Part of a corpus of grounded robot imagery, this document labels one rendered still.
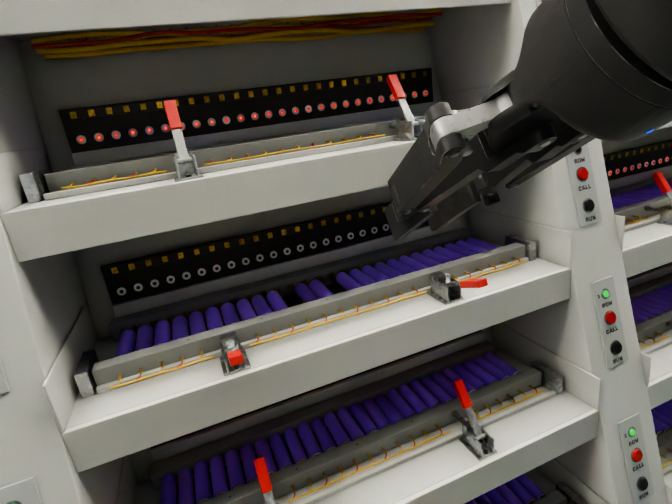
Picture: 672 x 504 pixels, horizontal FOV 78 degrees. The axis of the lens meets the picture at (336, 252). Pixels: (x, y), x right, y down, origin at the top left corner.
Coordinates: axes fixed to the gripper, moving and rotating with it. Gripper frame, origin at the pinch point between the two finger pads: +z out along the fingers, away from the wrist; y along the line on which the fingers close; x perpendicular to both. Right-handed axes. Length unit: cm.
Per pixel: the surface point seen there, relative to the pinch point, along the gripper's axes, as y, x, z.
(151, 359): 25.6, 4.2, 19.5
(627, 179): -64, -4, 30
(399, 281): -4.4, 3.6, 19.3
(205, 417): 21.6, 11.4, 17.3
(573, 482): -27, 40, 32
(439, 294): -8.1, 6.7, 17.5
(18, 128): 33.5, -24.1, 18.3
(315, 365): 9.6, 10.0, 16.5
